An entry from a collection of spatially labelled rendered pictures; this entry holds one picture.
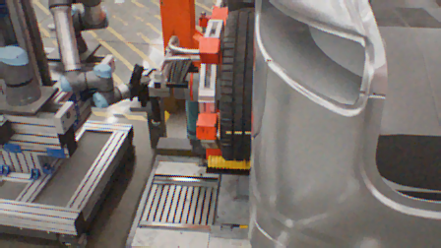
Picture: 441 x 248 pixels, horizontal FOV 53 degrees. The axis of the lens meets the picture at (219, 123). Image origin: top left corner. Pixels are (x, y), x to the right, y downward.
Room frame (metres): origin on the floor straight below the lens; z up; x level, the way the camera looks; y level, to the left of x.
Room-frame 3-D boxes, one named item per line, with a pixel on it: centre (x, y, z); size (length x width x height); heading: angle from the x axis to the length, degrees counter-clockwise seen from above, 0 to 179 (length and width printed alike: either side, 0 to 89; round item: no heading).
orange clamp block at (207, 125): (1.41, 0.05, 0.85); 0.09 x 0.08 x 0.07; 174
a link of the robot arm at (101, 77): (1.70, 0.52, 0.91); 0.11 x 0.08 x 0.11; 106
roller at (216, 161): (1.60, -0.07, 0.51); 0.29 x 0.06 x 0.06; 84
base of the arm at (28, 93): (1.71, 0.88, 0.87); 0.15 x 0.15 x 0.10
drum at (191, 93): (1.73, 0.09, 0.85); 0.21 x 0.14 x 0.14; 84
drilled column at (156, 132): (2.42, 0.42, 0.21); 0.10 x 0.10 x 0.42; 84
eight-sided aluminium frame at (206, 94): (1.73, 0.02, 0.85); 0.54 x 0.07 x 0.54; 174
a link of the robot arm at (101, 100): (1.70, 0.50, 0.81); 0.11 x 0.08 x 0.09; 130
